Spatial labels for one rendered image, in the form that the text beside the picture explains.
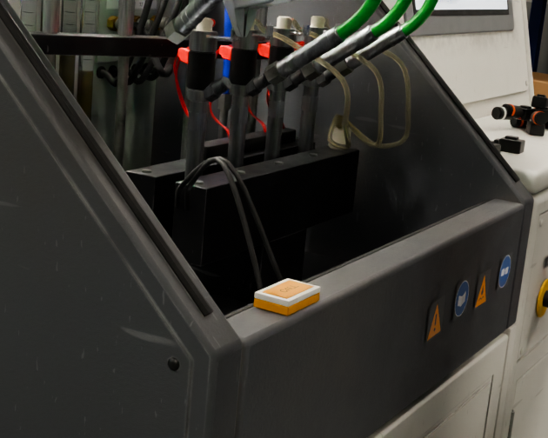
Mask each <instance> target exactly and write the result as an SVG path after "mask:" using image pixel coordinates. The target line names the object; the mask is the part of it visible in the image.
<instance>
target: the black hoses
mask: <svg viewBox="0 0 548 438"><path fill-rule="evenodd" d="M152 1H153V0H145V2H144V7H143V10H142V14H141V16H140V19H139V23H138V22H134V28H133V29H136V33H135V35H141V36H155V35H156V34H157V30H158V27H159V24H160V23H161V20H162V17H163V14H164V11H165V8H166V6H167V3H168V1H169V0H161V2H160V4H159V7H158V10H157V14H156V16H155V19H154V21H153V24H152V26H151V28H150V33H148V32H147V30H146V28H145V27H144V26H145V24H146V21H147V18H148V15H149V12H150V7H151V4H152ZM188 4H189V0H177V1H176V2H175V4H174V7H173V9H172V12H171V14H170V17H169V19H168V21H167V24H168V23H169V22H170V21H171V20H172V19H174V18H175V17H177V14H178V12H179V14H180V12H181V11H182V10H184V8H185V7H186V6H187V5H188ZM180 8H181V9H180ZM179 10H180V11H179ZM179 14H178V15H179ZM167 24H166V25H167ZM166 25H165V26H166ZM133 59H134V56H130V57H129V72H128V76H129V78H128V85H132V84H133V83H135V84H136V85H138V84H142V83H143V82H144V81H145V80H148V81H154V80H156V79H157V78H158V77H159V76H160V77H169V76H170V75H171V74H172V72H173V66H172V64H167V66H166V67H165V69H164V66H165V64H166V63H167V61H168V59H169V58H168V57H162V58H161V60H160V61H159V58H158V57H151V58H150V61H149V62H148V63H144V62H145V59H146V57H139V58H138V60H137V63H134V64H133V65H132V66H131V64H132V62H133ZM154 66H155V68H153V67H154ZM130 67H131V69H130ZM138 75H141V76H140V77H139V78H138V77H137V76H138ZM116 76H117V66H115V65H111V66H110V67H109V70H106V69H105V67H103V66H99V67H98V68H97V77H98V78H101V79H102V78H104V77H105V78H106V79H107V80H108V82H109V83H110V84H111V85H112V86H114V87H117V80H116V79H115V78H114V77H116Z"/></svg>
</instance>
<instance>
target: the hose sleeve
mask: <svg viewBox="0 0 548 438"><path fill-rule="evenodd" d="M222 1H223V0H192V1H191V2H190V4H188V5H187V6H186V7H185V8H184V10H182V11H181V12H180V14H179V15H178V16H177V17H176V18H175V20H174V25H175V27H176V29H177V30H178V31H179V32H181V33H183V34H189V33H190V32H191V31H192V30H193V29H194V28H196V27H197V26H198V24H199V23H201V22H202V21H203V19H204V18H205V17H206V16H207V15H208V14H209V13H210V12H211V11H212V10H213V9H214V8H215V7H216V6H217V5H218V4H219V3H220V2H222Z"/></svg>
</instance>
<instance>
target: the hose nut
mask: <svg viewBox="0 0 548 438"><path fill-rule="evenodd" d="M174 20H175V18H174V19H172V20H171V21H170V22H169V23H168V24H167V25H166V26H165V27H164V32H165V35H166V38H167V39H168V40H169V41H171V42H173V43H175V44H179V43H181V42H182V41H183V40H184V39H185V38H186V37H187V36H188V35H189V34H190V33H191V32H192V31H191V32H190V33H189V34H183V33H181V32H179V31H178V30H177V29H176V27H175V25H174Z"/></svg>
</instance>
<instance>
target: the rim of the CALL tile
mask: <svg viewBox="0 0 548 438"><path fill-rule="evenodd" d="M289 280H291V281H294V282H299V281H295V280H292V279H289V278H287V279H285V280H282V281H281V282H277V283H275V284H273V285H271V286H269V287H266V288H264V289H260V290H259V291H257V292H255V295H254V297H255V298H257V299H260V300H264V301H267V302H273V303H276V304H280V305H283V306H286V307H290V306H291V305H293V304H295V303H297V302H301V301H302V300H304V299H306V298H308V297H310V296H312V295H315V294H317V293H319V292H320V287H319V286H316V285H312V284H309V283H305V282H301V283H304V284H308V285H311V286H314V287H313V288H310V289H307V290H305V291H304V292H301V293H299V294H297V295H294V296H293V297H290V298H288V299H285V298H283V297H279V296H275V295H270V294H266V293H263V291H265V290H266V289H270V288H272V287H275V286H277V285H278V284H281V283H283V282H287V281H289Z"/></svg>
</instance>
